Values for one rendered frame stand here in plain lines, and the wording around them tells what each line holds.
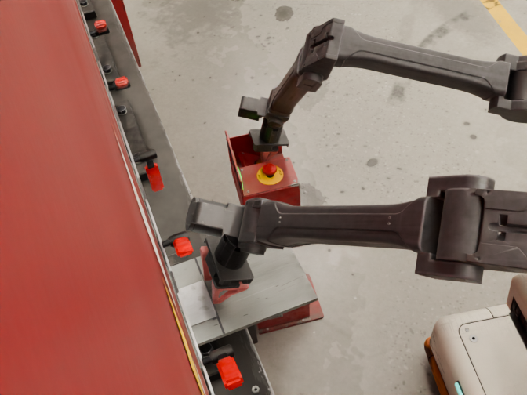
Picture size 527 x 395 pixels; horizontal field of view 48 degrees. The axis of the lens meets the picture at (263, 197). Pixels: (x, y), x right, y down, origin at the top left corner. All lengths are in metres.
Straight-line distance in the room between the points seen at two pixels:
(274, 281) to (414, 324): 1.18
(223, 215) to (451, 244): 0.43
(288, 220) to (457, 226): 0.28
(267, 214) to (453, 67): 0.44
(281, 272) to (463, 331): 0.92
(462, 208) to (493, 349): 1.33
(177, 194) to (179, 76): 1.85
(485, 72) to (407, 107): 1.88
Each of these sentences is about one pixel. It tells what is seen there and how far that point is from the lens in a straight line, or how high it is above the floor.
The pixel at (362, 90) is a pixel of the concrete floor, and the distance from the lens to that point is 3.06.
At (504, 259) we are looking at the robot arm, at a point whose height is 1.47.
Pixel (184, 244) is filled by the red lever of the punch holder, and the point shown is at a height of 1.31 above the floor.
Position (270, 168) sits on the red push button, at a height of 0.81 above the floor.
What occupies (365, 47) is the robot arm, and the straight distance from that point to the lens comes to 1.07.
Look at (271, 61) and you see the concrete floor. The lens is 3.26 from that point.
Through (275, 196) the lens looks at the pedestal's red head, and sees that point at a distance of 1.58.
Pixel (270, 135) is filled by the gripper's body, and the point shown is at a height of 0.86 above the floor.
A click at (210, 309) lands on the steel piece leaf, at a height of 1.00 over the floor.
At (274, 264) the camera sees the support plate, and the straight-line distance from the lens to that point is 1.14.
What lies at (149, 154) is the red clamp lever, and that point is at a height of 1.25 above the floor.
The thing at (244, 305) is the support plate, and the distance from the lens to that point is 1.10.
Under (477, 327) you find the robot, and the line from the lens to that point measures 1.95.
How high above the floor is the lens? 1.95
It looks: 50 degrees down
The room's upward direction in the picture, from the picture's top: 6 degrees counter-clockwise
